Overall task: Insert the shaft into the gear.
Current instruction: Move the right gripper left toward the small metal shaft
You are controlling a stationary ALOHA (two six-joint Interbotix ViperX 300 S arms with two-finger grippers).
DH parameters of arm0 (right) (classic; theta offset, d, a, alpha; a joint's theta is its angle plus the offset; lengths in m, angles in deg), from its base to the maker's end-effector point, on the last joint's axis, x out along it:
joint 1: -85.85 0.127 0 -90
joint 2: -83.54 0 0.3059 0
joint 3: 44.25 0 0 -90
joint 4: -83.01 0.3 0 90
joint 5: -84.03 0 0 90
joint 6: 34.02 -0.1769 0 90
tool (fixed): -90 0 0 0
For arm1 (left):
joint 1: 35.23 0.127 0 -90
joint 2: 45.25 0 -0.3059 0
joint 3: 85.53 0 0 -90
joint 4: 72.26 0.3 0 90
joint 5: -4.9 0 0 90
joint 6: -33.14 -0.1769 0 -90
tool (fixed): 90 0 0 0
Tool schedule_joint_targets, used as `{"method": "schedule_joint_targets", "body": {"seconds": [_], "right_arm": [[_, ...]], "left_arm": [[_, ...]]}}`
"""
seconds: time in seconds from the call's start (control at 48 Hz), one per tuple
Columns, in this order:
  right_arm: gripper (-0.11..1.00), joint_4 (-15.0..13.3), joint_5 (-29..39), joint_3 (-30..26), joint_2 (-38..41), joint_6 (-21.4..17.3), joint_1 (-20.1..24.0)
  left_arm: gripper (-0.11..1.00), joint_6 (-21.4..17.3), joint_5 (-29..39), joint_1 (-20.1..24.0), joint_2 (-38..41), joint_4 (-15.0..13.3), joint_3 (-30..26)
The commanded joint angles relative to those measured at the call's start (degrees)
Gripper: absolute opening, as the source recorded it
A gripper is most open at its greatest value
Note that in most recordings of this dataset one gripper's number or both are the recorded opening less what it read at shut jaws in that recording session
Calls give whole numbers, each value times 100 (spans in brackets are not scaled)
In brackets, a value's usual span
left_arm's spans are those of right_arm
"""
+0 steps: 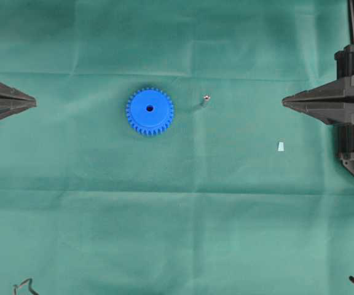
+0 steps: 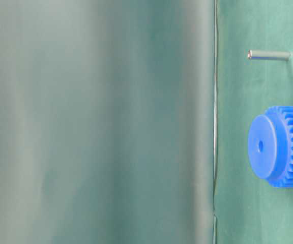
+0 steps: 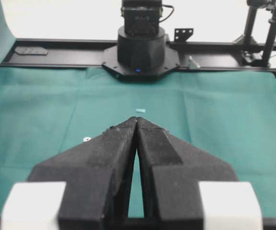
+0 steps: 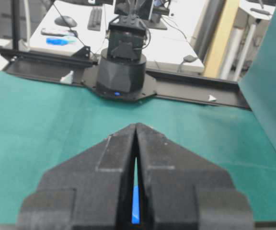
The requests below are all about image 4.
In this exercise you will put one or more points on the black aluminium frame rail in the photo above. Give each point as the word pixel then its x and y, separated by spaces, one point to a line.
pixel 51 68

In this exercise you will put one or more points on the green backdrop sheet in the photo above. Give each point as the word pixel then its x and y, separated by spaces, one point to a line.
pixel 259 84

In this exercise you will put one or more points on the green table mat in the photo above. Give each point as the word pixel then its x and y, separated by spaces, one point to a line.
pixel 44 124

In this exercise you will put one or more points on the blue plastic part on desk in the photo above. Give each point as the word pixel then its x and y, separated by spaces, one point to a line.
pixel 59 41

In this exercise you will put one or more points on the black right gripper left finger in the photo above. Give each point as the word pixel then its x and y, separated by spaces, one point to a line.
pixel 90 191

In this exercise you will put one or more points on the white paper scrap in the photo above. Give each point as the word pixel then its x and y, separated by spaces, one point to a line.
pixel 211 98

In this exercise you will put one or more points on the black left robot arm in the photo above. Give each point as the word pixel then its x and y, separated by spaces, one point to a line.
pixel 121 78

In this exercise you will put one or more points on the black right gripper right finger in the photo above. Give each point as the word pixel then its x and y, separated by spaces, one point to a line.
pixel 184 191

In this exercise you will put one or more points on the black monitor stand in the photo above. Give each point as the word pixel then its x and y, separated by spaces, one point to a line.
pixel 155 21

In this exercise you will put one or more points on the black computer mouse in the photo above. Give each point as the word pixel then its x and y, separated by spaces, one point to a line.
pixel 65 21

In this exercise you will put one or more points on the grey desk mouse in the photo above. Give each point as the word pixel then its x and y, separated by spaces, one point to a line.
pixel 189 59

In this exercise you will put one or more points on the white office desk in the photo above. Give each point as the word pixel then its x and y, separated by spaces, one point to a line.
pixel 123 38

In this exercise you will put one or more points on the black keyboard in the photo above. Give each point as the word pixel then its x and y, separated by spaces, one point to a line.
pixel 95 18

